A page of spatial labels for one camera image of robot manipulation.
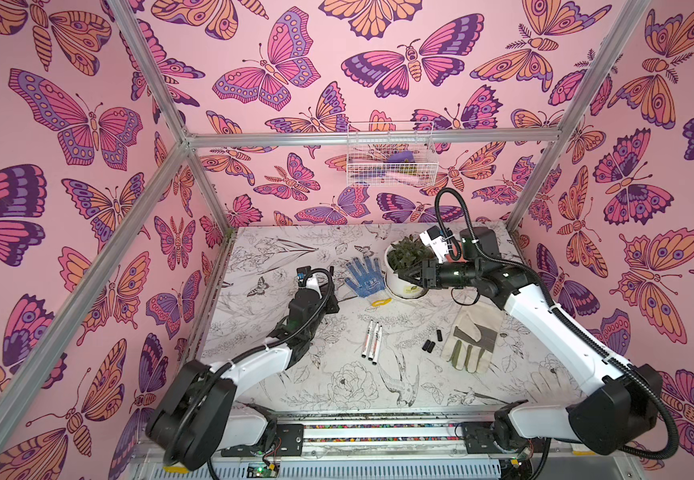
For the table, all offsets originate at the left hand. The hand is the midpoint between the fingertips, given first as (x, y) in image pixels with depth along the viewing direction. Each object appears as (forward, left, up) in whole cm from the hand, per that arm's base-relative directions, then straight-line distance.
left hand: (336, 280), depth 85 cm
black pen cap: (-9, -31, -17) cm, 37 cm away
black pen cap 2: (-13, -28, -17) cm, 35 cm away
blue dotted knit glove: (+10, -10, -16) cm, 21 cm away
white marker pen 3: (-13, -12, -16) cm, 24 cm away
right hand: (-5, -18, +11) cm, 22 cm away
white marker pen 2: (-11, -11, -16) cm, 22 cm away
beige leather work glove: (-11, -40, -16) cm, 45 cm away
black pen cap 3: (-12, -27, -17) cm, 34 cm away
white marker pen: (-12, -9, -16) cm, 21 cm away
